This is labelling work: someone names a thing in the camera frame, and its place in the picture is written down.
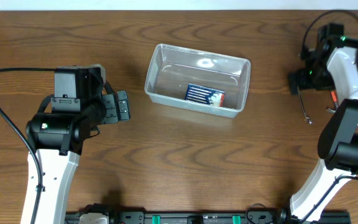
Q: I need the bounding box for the left black cable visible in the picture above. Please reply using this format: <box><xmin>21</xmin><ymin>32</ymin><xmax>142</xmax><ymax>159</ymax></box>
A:
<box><xmin>0</xmin><ymin>67</ymin><xmax>57</xmax><ymax>224</ymax></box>

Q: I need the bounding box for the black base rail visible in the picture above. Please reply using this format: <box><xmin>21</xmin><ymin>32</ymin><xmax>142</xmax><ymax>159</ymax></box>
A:
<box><xmin>65</xmin><ymin>203</ymin><xmax>351</xmax><ymax>224</ymax></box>

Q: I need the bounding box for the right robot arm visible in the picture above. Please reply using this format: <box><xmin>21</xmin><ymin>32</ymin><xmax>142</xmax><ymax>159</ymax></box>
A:
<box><xmin>282</xmin><ymin>23</ymin><xmax>358</xmax><ymax>223</ymax></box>

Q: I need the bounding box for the blue drill bit case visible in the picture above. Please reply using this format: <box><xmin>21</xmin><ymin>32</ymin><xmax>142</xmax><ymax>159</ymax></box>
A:
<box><xmin>185</xmin><ymin>83</ymin><xmax>225</xmax><ymax>107</ymax></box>

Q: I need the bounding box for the black cable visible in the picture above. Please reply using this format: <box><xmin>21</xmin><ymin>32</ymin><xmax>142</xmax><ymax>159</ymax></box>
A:
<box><xmin>0</xmin><ymin>67</ymin><xmax>57</xmax><ymax>224</ymax></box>
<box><xmin>300</xmin><ymin>9</ymin><xmax>358</xmax><ymax>224</ymax></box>

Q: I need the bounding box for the right black cable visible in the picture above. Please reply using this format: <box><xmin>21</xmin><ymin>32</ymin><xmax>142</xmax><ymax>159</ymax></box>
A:
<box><xmin>300</xmin><ymin>9</ymin><xmax>358</xmax><ymax>224</ymax></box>

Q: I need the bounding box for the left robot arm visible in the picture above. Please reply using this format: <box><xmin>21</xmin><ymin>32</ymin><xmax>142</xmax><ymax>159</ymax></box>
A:
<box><xmin>21</xmin><ymin>64</ymin><xmax>131</xmax><ymax>223</ymax></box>

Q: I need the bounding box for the silver wrench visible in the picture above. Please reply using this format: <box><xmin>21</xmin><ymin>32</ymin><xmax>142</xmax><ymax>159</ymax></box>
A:
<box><xmin>298</xmin><ymin>90</ymin><xmax>313</xmax><ymax>124</ymax></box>

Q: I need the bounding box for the clear plastic container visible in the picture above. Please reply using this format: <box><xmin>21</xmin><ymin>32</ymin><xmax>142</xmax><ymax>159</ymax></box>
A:
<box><xmin>144</xmin><ymin>44</ymin><xmax>251</xmax><ymax>118</ymax></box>

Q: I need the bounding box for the small claw hammer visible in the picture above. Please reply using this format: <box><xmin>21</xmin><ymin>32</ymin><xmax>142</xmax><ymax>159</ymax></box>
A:
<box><xmin>326</xmin><ymin>90</ymin><xmax>339</xmax><ymax>114</ymax></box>

